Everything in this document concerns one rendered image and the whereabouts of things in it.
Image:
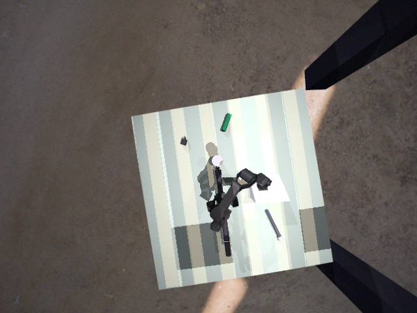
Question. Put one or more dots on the green cylinder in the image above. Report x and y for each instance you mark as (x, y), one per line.
(226, 122)

